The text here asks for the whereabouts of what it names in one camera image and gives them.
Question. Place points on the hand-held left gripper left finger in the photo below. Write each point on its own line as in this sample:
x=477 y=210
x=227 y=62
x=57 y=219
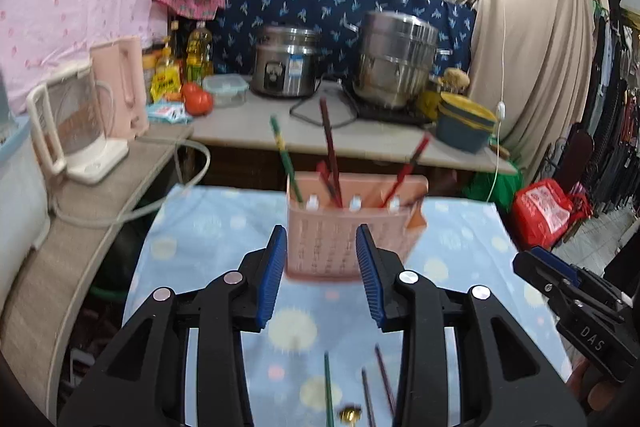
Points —
x=270 y=277

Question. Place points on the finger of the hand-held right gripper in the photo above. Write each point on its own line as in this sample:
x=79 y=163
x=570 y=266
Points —
x=547 y=274

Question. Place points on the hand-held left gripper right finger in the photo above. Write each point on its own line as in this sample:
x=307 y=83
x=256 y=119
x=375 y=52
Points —
x=370 y=282

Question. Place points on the pink perforated utensil holder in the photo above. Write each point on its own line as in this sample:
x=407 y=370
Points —
x=325 y=242

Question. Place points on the green chopstick with gold band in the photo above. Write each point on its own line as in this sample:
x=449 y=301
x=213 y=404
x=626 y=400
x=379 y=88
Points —
x=329 y=387
x=285 y=157

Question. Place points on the red and black chopstick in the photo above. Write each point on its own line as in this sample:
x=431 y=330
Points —
x=407 y=167

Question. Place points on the dark brown chopstick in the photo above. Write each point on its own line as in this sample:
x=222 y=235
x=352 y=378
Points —
x=331 y=152

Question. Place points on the person's right hand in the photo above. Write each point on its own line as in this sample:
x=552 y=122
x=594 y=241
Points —
x=592 y=387

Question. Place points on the red plastic bag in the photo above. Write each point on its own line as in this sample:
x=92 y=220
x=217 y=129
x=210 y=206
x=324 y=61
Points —
x=542 y=212

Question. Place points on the light blue patterned tablecloth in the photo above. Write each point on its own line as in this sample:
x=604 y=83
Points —
x=200 y=232

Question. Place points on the dark maroon chopstick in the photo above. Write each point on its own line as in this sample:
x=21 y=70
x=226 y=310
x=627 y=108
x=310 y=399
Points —
x=385 y=377

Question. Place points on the green plastic bag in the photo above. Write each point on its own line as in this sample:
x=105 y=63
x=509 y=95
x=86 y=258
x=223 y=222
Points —
x=492 y=189

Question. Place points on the dark chopstick with gold tip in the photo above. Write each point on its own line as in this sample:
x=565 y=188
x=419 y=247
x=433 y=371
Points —
x=368 y=397

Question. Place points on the black metal chair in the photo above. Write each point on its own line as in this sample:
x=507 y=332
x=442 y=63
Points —
x=570 y=157

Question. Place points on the gold flower spoon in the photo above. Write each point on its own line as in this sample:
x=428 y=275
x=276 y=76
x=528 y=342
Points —
x=351 y=414

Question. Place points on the black induction cooktop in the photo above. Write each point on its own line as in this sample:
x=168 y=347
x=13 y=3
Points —
x=390 y=113

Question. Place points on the stack of blue bowls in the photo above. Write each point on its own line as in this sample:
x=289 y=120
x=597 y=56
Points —
x=465 y=124

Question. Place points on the clear plastic food container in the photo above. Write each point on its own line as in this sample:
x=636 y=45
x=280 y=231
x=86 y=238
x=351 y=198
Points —
x=226 y=91

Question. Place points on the red tomato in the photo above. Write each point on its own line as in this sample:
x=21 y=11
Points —
x=197 y=99

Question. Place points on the blue snack packet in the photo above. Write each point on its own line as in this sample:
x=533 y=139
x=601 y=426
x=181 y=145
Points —
x=167 y=112

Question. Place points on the wood grain side counter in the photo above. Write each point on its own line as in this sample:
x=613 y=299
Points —
x=75 y=247

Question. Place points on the hanging dark clothes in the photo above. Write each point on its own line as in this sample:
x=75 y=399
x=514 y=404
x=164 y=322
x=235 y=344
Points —
x=617 y=82

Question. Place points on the steel rice cooker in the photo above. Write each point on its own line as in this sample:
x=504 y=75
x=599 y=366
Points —
x=285 y=64

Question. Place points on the tan scrubbing sponge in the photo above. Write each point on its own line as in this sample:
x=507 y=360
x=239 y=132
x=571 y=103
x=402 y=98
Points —
x=456 y=78

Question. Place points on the yellow label sauce bottle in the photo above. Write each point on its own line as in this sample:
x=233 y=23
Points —
x=165 y=77

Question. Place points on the stainless steel steamer pot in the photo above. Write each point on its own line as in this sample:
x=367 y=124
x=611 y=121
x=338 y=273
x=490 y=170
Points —
x=397 y=57

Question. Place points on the beige curtain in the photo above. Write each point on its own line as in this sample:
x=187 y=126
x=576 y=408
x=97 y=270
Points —
x=530 y=47

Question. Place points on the cooking oil bottle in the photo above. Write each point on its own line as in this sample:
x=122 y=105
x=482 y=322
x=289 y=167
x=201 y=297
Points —
x=200 y=49

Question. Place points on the pink thermos jug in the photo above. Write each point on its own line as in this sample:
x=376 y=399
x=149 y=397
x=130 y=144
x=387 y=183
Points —
x=122 y=82

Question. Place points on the white glass electric kettle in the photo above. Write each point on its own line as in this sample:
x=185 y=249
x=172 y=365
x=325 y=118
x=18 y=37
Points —
x=75 y=122

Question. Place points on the white and blue dish rack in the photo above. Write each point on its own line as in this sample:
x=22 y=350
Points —
x=17 y=207

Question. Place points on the dark blue floral cloth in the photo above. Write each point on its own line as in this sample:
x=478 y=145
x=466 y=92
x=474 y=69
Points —
x=310 y=2

